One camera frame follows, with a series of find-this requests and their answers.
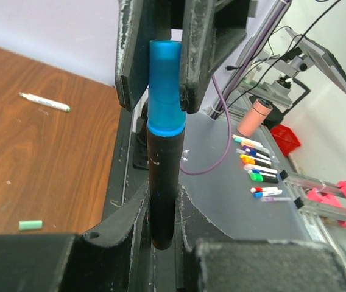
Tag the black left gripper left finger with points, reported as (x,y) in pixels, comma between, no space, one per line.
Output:
(114,255)

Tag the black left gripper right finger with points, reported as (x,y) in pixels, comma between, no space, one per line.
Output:
(207,259)

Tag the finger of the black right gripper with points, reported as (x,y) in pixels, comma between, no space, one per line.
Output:
(211,31)
(132,52)

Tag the blue highlighter cap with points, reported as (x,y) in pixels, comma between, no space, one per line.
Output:
(165,116)

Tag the black blue highlighter pen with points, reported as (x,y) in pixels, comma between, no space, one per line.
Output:
(164,155)

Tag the green pen cap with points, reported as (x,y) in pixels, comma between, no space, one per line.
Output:
(30,225)

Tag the white pen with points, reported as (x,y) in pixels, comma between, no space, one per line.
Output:
(46,102)

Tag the pink cylinder bottle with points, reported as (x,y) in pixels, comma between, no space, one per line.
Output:
(254,117)

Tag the spare markers on bench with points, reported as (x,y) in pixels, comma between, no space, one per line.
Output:
(258,164)

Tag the red plastic crate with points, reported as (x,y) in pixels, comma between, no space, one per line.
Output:
(285,138)

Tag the aluminium frame rail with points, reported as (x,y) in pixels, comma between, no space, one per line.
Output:
(263,18)

